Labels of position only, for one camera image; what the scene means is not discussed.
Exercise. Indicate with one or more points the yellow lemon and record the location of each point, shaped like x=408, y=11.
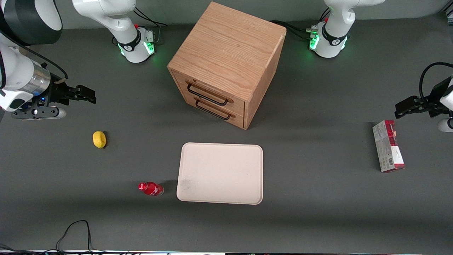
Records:
x=99, y=139

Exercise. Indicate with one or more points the beige rectangular tray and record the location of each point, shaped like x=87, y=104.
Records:
x=221, y=173

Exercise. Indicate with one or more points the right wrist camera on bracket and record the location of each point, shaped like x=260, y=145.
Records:
x=35, y=112

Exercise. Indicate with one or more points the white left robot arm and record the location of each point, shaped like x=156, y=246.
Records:
x=334, y=33

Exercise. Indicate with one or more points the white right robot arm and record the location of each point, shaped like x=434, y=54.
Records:
x=116, y=17

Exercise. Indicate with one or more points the red and grey carton box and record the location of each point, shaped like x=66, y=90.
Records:
x=387, y=146

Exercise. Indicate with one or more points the wide wooden drawer front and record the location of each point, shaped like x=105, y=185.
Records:
x=212, y=90

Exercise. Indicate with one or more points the red coke bottle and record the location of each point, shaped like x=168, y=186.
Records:
x=152, y=188

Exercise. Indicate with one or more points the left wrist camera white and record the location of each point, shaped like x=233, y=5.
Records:
x=446, y=125

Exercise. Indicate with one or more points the narrow wooden drawer front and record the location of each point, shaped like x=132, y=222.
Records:
x=226, y=115

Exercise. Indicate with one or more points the oak wooden drawer cabinet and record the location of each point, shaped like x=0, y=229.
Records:
x=230, y=46

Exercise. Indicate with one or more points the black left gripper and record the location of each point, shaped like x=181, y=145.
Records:
x=434, y=99

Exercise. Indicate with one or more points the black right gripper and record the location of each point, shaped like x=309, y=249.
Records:
x=57, y=93

